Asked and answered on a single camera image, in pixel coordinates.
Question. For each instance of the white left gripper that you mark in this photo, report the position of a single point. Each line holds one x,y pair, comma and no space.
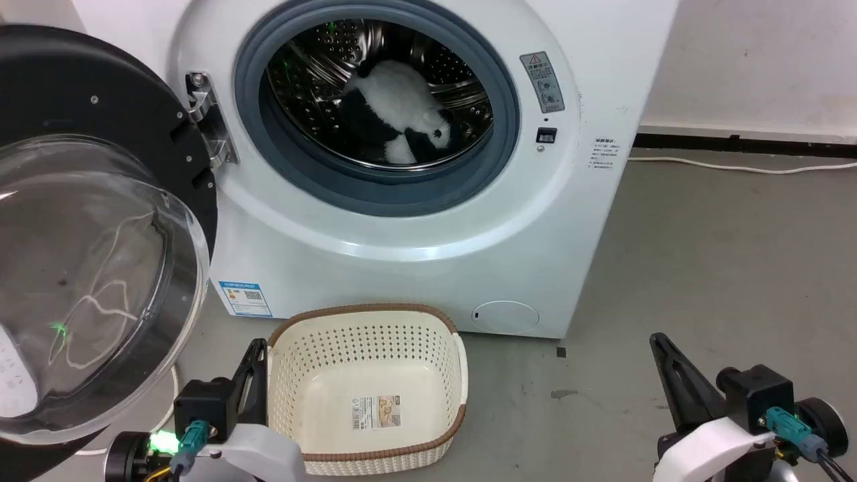
264,452

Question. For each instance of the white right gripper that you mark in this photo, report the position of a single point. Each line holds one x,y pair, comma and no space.
710,452

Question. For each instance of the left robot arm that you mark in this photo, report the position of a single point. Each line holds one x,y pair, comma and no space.
127,458

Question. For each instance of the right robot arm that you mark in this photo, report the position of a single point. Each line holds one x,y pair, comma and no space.
827,425

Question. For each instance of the white front-load washing machine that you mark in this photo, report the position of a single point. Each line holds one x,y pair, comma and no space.
402,254

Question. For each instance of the round black glass washer door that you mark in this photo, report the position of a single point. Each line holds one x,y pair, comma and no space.
87,268

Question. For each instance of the chrome door hinge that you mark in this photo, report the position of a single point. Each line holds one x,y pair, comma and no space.
213,127

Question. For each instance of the cream perforated laundry basket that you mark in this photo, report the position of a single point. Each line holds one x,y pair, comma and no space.
335,402

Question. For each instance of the blue energy label sticker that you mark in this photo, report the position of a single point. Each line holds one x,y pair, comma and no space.
245,298

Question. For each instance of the paper label sticker in basket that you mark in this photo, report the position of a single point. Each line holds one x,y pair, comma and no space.
376,412

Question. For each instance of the round white filter cover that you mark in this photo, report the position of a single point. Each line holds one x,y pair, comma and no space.
505,316

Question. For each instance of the small text sticker on washer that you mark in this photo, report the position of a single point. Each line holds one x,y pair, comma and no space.
604,154

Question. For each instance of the black baseboard strip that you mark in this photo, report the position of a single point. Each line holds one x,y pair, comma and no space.
736,143

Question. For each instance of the stainless steel washer drum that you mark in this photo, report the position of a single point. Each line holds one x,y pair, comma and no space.
315,73

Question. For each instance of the black and white panda plush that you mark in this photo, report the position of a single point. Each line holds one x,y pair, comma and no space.
402,100

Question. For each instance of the grey warning sticker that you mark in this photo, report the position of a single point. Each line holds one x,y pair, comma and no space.
543,80

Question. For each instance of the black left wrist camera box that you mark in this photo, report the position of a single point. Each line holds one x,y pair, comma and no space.
204,405

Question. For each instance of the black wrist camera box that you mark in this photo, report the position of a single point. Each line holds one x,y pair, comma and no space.
760,395
204,405

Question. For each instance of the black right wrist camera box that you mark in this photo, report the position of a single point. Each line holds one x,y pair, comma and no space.
760,395

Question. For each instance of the teal left camera connector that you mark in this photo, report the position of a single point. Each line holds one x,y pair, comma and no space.
189,442

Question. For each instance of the teal camera connector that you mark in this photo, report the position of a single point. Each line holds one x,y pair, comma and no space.
189,442
793,428

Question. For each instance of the teal right camera connector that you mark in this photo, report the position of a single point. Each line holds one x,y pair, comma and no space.
793,428

